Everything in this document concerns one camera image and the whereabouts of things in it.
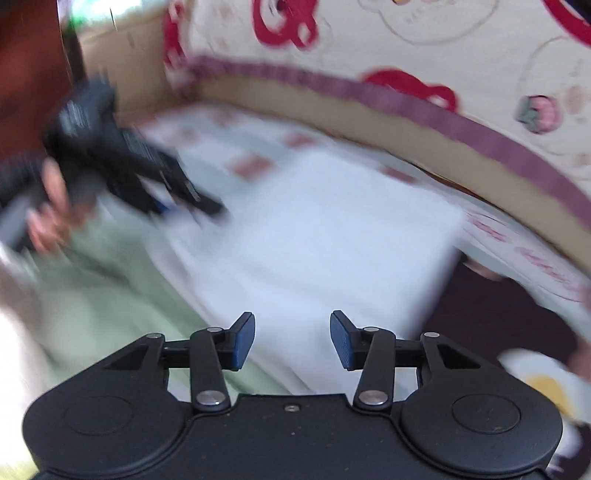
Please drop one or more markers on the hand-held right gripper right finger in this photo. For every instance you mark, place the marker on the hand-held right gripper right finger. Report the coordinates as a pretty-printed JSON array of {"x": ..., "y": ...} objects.
[{"x": 341, "y": 341}]

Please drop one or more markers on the red bear print pillow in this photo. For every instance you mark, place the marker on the red bear print pillow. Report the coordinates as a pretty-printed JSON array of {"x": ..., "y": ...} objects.
[{"x": 438, "y": 46}]

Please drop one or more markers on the white long sleeve shirt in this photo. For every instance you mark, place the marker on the white long sleeve shirt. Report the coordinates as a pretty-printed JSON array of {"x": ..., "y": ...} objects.
[{"x": 323, "y": 240}]

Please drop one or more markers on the reddish brown wooden furniture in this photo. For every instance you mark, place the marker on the reddish brown wooden furniture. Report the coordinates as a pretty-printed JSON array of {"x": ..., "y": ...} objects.
[{"x": 27, "y": 69}]

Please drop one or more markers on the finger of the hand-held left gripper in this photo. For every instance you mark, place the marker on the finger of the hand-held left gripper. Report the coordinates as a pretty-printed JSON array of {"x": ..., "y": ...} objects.
[
  {"x": 205, "y": 203},
  {"x": 161, "y": 207}
]

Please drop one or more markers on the beige bedside cabinet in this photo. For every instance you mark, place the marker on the beige bedside cabinet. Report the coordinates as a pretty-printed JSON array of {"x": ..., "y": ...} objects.
[{"x": 134, "y": 60}]

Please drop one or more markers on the person's left hand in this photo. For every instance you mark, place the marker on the person's left hand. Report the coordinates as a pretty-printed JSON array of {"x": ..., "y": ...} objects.
[{"x": 53, "y": 189}]

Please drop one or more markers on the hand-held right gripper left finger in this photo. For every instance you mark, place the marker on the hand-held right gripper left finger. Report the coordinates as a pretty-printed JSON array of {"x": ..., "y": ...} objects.
[{"x": 244, "y": 341}]

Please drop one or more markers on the checked dog print bed sheet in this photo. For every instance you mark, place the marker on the checked dog print bed sheet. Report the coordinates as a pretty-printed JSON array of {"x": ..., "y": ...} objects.
[{"x": 485, "y": 314}]

